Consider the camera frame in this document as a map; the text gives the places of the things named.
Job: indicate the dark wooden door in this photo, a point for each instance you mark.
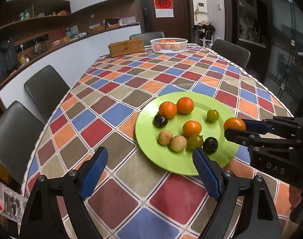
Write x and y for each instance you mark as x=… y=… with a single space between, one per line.
x=181 y=5

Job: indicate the dark leather chair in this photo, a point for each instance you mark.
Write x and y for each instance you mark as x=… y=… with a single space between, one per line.
x=45 y=92
x=14 y=139
x=146 y=35
x=231 y=52

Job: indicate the red wall calendar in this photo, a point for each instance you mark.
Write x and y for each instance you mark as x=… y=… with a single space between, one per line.
x=163 y=2

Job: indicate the person's right hand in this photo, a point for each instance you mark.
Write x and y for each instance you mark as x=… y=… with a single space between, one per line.
x=294 y=196

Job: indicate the orange tomato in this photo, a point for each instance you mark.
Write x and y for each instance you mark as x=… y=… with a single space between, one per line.
x=191 y=127
x=233 y=124

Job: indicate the green plate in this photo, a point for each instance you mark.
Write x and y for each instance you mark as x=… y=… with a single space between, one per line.
x=176 y=161

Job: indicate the brown wicker box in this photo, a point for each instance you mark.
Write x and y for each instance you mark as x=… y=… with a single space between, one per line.
x=126 y=47

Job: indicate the rack with clothes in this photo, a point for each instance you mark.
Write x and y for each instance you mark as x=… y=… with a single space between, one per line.
x=204 y=31

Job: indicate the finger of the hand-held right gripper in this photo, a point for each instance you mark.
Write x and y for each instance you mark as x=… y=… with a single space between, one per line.
x=253 y=125
x=238 y=135

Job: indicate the green tomato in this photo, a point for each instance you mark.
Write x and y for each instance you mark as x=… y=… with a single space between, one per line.
x=195 y=141
x=212 y=115

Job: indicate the brown round fruit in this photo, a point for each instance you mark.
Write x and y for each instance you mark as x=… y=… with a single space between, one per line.
x=165 y=137
x=178 y=143

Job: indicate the clear plastic bottle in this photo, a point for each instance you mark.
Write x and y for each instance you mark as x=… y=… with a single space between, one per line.
x=9 y=201

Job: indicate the kitchen faucet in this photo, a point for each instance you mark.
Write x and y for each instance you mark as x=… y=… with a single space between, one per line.
x=252 y=29

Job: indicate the dark plum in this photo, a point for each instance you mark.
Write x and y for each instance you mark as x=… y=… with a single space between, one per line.
x=160 y=120
x=210 y=144

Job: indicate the glass sliding door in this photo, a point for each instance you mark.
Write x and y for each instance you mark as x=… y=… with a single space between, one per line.
x=281 y=29

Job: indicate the heap of basket tangerines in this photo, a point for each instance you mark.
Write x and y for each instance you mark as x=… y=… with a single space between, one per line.
x=166 y=41

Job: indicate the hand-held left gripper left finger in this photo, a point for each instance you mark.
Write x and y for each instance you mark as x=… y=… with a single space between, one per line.
x=94 y=174

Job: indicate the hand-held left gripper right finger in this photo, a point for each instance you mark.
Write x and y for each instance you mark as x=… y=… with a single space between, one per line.
x=207 y=176

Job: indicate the white desk lamp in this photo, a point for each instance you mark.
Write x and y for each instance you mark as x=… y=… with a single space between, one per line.
x=91 y=20

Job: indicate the white intercom panel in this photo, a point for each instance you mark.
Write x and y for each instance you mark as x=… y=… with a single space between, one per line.
x=201 y=7

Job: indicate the small tangerine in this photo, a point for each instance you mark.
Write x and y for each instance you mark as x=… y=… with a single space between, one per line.
x=167 y=109
x=185 y=105

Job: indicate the white plastic basket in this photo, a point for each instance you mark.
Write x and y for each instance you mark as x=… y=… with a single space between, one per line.
x=169 y=48

